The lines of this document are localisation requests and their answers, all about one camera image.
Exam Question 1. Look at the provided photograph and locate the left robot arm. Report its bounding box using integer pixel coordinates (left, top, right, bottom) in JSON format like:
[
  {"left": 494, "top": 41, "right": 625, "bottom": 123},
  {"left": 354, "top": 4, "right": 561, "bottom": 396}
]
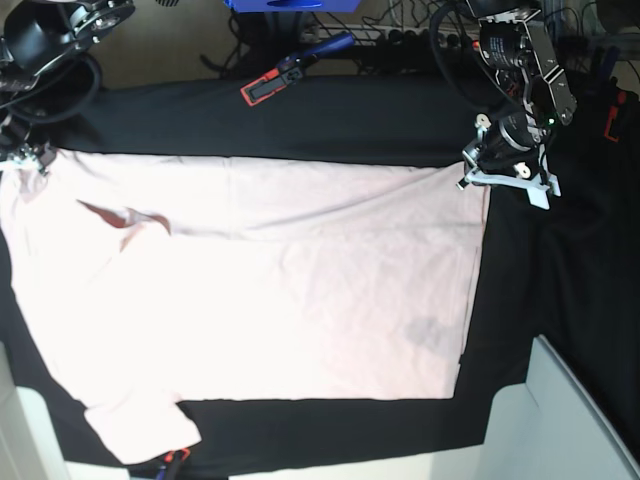
[{"left": 428, "top": 1, "right": 577, "bottom": 209}]

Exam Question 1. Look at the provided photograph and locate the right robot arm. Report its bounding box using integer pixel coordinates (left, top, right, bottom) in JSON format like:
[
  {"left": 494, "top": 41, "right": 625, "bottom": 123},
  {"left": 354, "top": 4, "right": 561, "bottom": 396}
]
[{"left": 1, "top": 1, "right": 136, "bottom": 175}]

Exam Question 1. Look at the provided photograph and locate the blue handled clamp, red jaw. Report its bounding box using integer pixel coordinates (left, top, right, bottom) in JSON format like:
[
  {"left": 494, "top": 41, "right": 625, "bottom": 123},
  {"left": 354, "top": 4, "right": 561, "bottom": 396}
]
[{"left": 240, "top": 32, "right": 355, "bottom": 107}]

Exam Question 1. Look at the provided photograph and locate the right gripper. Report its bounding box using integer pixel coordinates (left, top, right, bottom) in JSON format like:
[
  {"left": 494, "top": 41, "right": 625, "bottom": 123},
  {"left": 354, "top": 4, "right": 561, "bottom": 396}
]
[{"left": 1, "top": 114, "right": 56, "bottom": 176}]

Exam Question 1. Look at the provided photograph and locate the blue plastic box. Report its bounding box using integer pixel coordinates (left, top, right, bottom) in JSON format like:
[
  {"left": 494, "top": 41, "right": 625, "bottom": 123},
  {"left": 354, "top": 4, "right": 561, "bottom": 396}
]
[{"left": 224, "top": 0, "right": 360, "bottom": 13}]

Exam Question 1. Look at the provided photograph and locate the pink T-shirt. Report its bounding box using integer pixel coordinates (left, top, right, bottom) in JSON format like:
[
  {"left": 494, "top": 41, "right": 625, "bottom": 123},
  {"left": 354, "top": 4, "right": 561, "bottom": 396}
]
[{"left": 1, "top": 150, "right": 489, "bottom": 465}]

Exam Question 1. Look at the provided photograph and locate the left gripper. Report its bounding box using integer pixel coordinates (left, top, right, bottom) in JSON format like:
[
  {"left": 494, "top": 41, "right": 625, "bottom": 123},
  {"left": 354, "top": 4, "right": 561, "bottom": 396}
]
[{"left": 456, "top": 113, "right": 559, "bottom": 191}]

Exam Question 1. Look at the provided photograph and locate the white power strip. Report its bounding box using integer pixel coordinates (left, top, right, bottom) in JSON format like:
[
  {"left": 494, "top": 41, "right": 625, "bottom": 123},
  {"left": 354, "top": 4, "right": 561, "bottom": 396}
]
[{"left": 300, "top": 23, "right": 478, "bottom": 48}]

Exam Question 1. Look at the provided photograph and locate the black table cloth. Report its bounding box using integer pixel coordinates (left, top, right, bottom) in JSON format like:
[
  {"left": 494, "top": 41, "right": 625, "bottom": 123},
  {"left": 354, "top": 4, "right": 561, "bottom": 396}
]
[{"left": 1, "top": 75, "right": 639, "bottom": 479}]

